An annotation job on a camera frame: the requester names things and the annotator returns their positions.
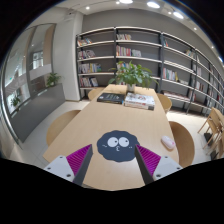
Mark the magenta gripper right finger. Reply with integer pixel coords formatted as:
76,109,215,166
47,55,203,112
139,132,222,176
135,145,182,185

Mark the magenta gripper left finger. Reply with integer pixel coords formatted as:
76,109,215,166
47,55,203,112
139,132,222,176
44,145,93,186

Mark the white pink computer mouse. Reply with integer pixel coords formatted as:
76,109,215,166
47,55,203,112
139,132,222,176
161,136,176,150

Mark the dark cartoon-face mouse pad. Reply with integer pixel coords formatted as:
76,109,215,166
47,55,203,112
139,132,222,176
97,130,139,162

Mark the wooden chair near right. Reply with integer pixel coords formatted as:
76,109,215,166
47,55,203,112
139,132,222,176
169,121,195,168

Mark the wooden chair near left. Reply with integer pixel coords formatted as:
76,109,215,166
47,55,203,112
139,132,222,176
46,110,79,146

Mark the wooden chair far right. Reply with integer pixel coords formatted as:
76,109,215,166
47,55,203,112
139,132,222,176
157,94,172,113

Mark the white book stack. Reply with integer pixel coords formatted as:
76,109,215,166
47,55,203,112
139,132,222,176
124,93,155,110

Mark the black book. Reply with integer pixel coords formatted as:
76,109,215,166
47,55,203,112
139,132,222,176
97,93,125,104

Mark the wooden chair far left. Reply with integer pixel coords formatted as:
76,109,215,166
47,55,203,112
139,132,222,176
88,87,104,100

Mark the wooden chair at right edge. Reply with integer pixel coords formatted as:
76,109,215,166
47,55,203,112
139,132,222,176
203,107,224,150

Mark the small potted plant left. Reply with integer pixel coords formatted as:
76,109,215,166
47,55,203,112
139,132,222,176
11,96,21,111

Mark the potted plant by window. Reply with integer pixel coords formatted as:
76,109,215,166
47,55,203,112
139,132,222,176
47,73,61,87

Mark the green potted plant on table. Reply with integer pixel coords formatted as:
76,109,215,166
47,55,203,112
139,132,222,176
108,61,153,92

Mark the grey metal bookshelf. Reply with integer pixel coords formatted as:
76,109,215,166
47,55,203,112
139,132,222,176
76,26,224,115

